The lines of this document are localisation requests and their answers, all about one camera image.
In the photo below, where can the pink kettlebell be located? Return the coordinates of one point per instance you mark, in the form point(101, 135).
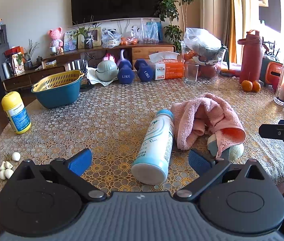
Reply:
point(109, 56)

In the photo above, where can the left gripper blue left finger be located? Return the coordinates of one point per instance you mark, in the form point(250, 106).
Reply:
point(69, 171)

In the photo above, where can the pale green lidded bowl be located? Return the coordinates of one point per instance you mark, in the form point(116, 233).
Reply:
point(107, 70)

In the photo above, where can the blue dumbbell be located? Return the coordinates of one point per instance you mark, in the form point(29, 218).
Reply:
point(125, 72)
point(144, 70)

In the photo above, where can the right tangerine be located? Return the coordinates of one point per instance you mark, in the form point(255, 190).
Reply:
point(256, 86)

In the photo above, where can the teal basin yellow strainer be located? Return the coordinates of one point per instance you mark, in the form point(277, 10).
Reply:
point(58, 89)

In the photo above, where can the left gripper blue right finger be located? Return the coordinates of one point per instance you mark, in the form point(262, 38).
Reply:
point(210, 171)

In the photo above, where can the orange white tissue box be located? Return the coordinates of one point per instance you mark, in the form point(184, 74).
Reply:
point(166, 65)

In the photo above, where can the left blue dumbbell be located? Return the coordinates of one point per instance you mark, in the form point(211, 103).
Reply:
point(125, 72)

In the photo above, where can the framed photo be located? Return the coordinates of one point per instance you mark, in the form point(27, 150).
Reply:
point(96, 36)

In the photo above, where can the red water bottle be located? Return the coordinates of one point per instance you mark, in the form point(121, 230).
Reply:
point(252, 56)

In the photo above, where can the pink fluffy towel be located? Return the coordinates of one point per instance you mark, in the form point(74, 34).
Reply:
point(208, 114)

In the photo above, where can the clear plastic bag of items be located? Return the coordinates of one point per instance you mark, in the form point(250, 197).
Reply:
point(110, 38)

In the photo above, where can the white blue-capped bottle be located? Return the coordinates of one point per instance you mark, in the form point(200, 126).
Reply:
point(151, 165)

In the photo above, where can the left tangerine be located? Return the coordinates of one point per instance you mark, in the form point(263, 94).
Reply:
point(247, 86)

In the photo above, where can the garlic clove cluster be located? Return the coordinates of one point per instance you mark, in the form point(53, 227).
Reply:
point(6, 170)

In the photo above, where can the orange stool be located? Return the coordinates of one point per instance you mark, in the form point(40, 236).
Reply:
point(270, 73)

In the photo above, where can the potted green tree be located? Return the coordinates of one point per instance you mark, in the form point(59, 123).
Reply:
point(175, 12)

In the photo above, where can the clear drinking glass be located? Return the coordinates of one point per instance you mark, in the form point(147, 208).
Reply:
point(190, 71)

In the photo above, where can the wooden tv cabinet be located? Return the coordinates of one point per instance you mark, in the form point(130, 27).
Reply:
point(72, 60)

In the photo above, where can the small potted grass plant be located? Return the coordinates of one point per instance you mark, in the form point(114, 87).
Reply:
point(85, 29)

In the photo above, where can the pink bear figurine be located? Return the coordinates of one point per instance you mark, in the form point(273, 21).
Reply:
point(56, 43)

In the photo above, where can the tangerine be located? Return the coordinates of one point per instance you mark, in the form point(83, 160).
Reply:
point(247, 86)
point(256, 86)

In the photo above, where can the right blue dumbbell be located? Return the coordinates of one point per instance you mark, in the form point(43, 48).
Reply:
point(144, 70)

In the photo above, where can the garlic clove upper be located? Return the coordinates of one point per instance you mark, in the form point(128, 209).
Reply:
point(16, 156)

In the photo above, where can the patterned lace tablecloth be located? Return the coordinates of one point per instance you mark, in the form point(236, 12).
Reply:
point(112, 122)

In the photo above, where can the plastic-wrapped fruit bowl stack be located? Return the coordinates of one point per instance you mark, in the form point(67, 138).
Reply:
point(205, 49)

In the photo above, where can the yellow blue-label jar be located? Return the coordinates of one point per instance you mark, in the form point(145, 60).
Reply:
point(16, 112)

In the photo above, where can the tennis ball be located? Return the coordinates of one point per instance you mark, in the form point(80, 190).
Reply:
point(231, 154)

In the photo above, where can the white cloth under bowl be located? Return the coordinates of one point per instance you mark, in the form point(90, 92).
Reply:
point(91, 76)

